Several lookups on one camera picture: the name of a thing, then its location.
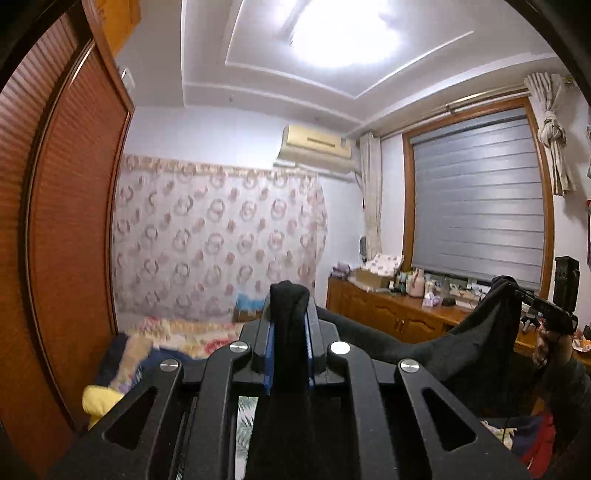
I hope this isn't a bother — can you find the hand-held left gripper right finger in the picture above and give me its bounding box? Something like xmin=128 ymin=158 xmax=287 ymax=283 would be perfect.
xmin=305 ymin=305 xmax=532 ymax=480

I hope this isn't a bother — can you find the person's right hand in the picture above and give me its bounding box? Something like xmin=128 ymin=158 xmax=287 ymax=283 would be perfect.
xmin=533 ymin=323 xmax=570 ymax=370

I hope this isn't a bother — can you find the red cloth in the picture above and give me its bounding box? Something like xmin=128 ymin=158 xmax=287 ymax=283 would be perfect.
xmin=522 ymin=413 xmax=555 ymax=478

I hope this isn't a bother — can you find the person's right forearm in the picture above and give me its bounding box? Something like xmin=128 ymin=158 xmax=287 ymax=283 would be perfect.
xmin=540 ymin=353 xmax=591 ymax=457

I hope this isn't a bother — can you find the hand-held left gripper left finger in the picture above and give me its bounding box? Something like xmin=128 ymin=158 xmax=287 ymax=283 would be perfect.
xmin=46 ymin=298 xmax=278 ymax=480

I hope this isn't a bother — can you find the grey window blind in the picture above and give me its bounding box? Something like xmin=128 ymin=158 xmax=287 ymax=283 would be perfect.
xmin=411 ymin=108 xmax=546 ymax=291

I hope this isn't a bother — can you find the wooden window frame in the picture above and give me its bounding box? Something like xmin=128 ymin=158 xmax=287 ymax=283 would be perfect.
xmin=401 ymin=95 xmax=557 ymax=301

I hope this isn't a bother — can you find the wooden sideboard cabinet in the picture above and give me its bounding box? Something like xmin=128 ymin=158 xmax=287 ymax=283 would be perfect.
xmin=327 ymin=274 xmax=591 ymax=370

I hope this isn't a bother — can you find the floral blanket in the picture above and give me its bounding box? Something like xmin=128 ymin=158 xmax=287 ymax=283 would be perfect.
xmin=124 ymin=316 xmax=245 ymax=361

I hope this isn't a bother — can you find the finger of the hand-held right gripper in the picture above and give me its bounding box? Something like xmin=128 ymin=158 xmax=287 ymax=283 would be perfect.
xmin=508 ymin=281 xmax=539 ymax=308

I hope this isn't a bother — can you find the wooden overhead cabinet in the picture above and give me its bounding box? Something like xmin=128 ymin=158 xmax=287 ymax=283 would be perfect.
xmin=83 ymin=0 xmax=141 ymax=56

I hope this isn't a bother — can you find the circle-patterned sheer curtain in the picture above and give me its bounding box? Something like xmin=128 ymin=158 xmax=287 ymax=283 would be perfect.
xmin=113 ymin=154 xmax=328 ymax=324

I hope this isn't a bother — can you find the black printed t-shirt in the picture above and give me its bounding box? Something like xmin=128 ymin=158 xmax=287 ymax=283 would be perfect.
xmin=245 ymin=275 xmax=548 ymax=480

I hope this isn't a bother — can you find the cardboard box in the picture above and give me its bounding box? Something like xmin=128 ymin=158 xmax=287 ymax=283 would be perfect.
xmin=355 ymin=268 xmax=393 ymax=289

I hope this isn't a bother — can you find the palm leaf bedsheet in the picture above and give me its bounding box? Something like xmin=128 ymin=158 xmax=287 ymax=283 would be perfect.
xmin=235 ymin=397 xmax=257 ymax=480

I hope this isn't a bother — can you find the round ceiling light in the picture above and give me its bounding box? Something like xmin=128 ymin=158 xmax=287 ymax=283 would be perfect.
xmin=277 ymin=0 xmax=407 ymax=70

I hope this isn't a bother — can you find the blue cloth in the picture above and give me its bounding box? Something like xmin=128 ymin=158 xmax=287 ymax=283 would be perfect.
xmin=236 ymin=294 xmax=266 ymax=315

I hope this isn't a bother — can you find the tall black speaker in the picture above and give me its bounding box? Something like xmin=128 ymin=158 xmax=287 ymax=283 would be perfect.
xmin=553 ymin=256 xmax=580 ymax=315

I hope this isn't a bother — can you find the metal curtain rod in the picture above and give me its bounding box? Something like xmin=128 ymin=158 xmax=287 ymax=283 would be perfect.
xmin=445 ymin=84 xmax=532 ymax=112

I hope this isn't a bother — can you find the beige wall air conditioner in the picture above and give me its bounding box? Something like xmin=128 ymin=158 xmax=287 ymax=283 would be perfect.
xmin=274 ymin=124 xmax=358 ymax=178

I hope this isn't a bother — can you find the wooden louvered wardrobe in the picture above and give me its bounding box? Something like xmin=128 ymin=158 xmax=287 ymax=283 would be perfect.
xmin=0 ymin=9 xmax=137 ymax=476

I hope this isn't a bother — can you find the tied beige curtain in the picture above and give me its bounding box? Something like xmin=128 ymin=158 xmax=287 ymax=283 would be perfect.
xmin=524 ymin=71 xmax=578 ymax=197
xmin=359 ymin=133 xmax=384 ymax=264

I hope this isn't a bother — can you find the floral cloth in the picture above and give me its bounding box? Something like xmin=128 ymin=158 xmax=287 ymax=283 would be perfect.
xmin=360 ymin=253 xmax=404 ymax=278

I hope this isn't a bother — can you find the yellow cloth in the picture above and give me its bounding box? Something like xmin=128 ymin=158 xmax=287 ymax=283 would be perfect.
xmin=82 ymin=385 xmax=125 ymax=430

